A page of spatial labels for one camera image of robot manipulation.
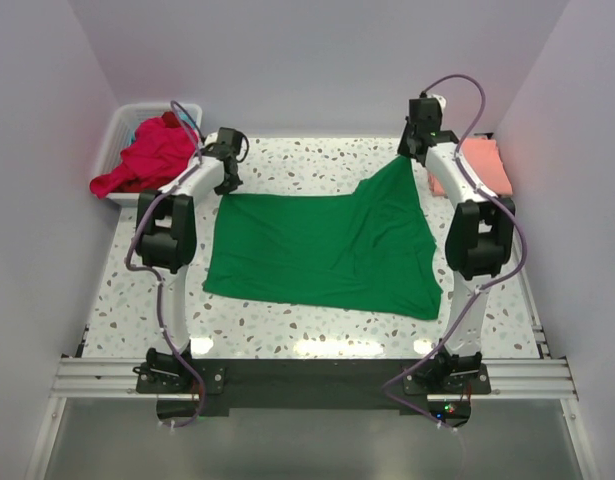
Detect green t shirt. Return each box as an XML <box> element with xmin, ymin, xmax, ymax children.
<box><xmin>203</xmin><ymin>156</ymin><xmax>442</xmax><ymax>321</ymax></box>

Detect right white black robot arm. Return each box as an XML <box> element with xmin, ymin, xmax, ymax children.
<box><xmin>398</xmin><ymin>93</ymin><xmax>515</xmax><ymax>393</ymax></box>

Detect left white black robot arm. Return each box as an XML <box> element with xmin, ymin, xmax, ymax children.
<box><xmin>126</xmin><ymin>127</ymin><xmax>250</xmax><ymax>354</ymax></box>

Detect teal garment in basket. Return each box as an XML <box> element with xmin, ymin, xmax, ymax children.
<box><xmin>126</xmin><ymin>109</ymin><xmax>200</xmax><ymax>146</ymax></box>

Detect folded salmon pink t shirt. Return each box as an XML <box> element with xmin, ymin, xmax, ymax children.
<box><xmin>425</xmin><ymin>138</ymin><xmax>513</xmax><ymax>204</ymax></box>

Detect dark red t shirt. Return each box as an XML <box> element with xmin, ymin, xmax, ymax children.
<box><xmin>161</xmin><ymin>111</ymin><xmax>180</xmax><ymax>128</ymax></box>

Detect crumpled magenta t shirt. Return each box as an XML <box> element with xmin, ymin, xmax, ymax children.
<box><xmin>90</xmin><ymin>115</ymin><xmax>198</xmax><ymax>198</ymax></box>

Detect white plastic laundry basket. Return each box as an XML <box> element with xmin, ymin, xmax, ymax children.
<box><xmin>91</xmin><ymin>101</ymin><xmax>203</xmax><ymax>208</ymax></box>

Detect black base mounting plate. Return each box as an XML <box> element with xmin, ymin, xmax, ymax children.
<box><xmin>133</xmin><ymin>349</ymin><xmax>492</xmax><ymax>426</ymax></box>

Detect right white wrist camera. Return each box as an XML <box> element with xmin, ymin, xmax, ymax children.
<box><xmin>421</xmin><ymin>92</ymin><xmax>447</xmax><ymax>114</ymax></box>

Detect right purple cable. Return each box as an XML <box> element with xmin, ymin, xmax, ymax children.
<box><xmin>381</xmin><ymin>72</ymin><xmax>531</xmax><ymax>419</ymax></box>

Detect aluminium frame rail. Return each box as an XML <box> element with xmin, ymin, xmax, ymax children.
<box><xmin>50</xmin><ymin>358</ymin><xmax>578</xmax><ymax>400</ymax></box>

